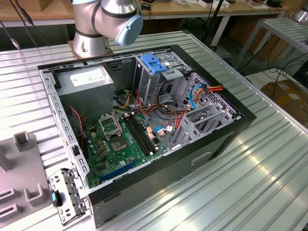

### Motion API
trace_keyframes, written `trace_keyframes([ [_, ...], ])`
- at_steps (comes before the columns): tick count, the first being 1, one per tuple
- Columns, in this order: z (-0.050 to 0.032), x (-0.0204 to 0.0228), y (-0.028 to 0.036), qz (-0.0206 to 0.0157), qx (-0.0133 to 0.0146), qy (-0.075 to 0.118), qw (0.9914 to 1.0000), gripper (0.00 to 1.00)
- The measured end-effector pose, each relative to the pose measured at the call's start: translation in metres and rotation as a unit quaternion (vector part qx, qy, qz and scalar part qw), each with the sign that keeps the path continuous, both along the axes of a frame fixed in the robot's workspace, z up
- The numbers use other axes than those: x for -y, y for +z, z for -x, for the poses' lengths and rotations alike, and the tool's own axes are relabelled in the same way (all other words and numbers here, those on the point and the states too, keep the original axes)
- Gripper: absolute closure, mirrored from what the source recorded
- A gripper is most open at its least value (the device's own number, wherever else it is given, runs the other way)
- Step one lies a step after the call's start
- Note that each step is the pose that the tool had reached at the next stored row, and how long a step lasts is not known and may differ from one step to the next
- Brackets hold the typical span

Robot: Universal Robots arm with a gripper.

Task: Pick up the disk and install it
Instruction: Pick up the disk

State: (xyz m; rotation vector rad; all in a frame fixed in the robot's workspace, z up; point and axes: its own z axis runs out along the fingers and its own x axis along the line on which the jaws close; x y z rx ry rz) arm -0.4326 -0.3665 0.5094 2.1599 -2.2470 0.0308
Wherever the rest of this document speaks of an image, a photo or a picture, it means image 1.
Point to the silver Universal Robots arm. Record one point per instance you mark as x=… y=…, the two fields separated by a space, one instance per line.
x=84 y=21

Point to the grey metal disk bay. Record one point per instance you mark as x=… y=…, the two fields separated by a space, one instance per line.
x=186 y=134

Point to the black RAM slot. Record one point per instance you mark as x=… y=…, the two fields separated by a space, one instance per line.
x=145 y=134
x=136 y=134
x=142 y=134
x=139 y=134

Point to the grey metal drive cage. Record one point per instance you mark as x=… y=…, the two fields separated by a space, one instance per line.
x=149 y=84

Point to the CPU socket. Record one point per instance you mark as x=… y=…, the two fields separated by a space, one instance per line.
x=118 y=144

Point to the green motherboard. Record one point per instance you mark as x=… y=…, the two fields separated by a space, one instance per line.
x=125 y=154

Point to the blue plastic drive latch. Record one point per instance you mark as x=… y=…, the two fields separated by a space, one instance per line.
x=151 y=63

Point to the black open PC case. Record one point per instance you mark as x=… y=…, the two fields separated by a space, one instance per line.
x=168 y=168

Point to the blue expansion slot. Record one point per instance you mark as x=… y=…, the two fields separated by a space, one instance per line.
x=120 y=169

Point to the grey power supply unit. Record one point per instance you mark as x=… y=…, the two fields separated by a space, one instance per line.
x=86 y=96

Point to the square black chipset chip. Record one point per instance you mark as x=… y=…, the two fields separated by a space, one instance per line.
x=102 y=167

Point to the long wooden desk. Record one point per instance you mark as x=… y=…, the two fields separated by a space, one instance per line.
x=168 y=9

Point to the small white box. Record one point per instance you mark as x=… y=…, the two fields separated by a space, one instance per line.
x=207 y=3

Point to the black latch with blue tab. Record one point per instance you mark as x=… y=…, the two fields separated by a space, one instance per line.
x=57 y=199

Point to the large brown cardboard box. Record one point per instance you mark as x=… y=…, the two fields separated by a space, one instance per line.
x=288 y=101

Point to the grey parts rack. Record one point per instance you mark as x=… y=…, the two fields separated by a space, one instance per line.
x=21 y=174

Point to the metal slat side table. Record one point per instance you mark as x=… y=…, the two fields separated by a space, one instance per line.
x=284 y=31

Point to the small black device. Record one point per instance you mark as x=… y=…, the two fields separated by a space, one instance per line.
x=274 y=3

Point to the silver metal cylinder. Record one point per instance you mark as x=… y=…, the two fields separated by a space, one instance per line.
x=300 y=15

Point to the grey metal card bracket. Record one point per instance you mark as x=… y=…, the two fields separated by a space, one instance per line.
x=72 y=183

